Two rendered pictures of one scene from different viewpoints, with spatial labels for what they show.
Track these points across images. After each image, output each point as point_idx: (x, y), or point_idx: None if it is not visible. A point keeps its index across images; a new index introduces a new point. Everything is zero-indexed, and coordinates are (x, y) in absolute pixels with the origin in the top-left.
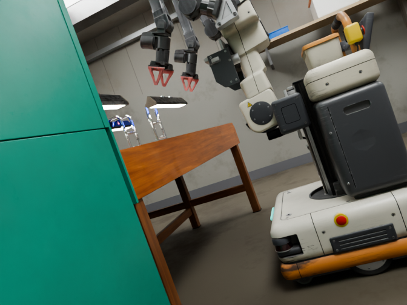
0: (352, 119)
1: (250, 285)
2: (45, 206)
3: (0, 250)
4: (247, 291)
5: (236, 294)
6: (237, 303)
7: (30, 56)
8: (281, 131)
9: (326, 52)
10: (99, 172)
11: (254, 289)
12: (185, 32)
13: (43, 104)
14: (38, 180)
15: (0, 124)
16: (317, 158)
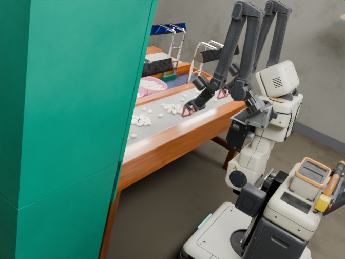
0: (272, 244)
1: (160, 245)
2: (58, 218)
3: (29, 242)
4: (154, 249)
5: (148, 244)
6: (143, 253)
7: (92, 135)
8: (235, 205)
9: (304, 188)
10: (97, 191)
11: (159, 251)
12: None
13: (84, 163)
14: (60, 207)
15: (55, 185)
16: (251, 224)
